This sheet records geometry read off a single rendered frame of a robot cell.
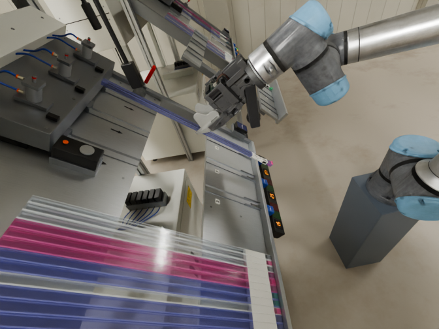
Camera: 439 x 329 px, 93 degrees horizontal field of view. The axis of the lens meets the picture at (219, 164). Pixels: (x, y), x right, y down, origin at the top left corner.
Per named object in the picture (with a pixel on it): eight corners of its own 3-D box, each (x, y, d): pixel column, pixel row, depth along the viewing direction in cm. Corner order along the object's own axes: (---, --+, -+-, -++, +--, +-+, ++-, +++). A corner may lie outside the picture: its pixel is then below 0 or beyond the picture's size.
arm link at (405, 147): (418, 160, 73) (439, 128, 63) (430, 191, 64) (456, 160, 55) (376, 157, 77) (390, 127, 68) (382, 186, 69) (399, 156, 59)
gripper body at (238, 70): (202, 85, 52) (240, 48, 46) (226, 108, 57) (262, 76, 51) (201, 100, 47) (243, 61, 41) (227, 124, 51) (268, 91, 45)
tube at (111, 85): (269, 164, 68) (271, 161, 67) (270, 166, 67) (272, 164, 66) (102, 81, 48) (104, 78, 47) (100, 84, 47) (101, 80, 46)
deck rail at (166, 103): (242, 149, 90) (251, 140, 87) (243, 153, 89) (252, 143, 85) (51, 58, 63) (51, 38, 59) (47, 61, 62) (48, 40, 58)
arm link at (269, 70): (279, 64, 49) (287, 79, 43) (262, 78, 51) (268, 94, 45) (260, 38, 45) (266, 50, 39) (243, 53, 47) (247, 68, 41)
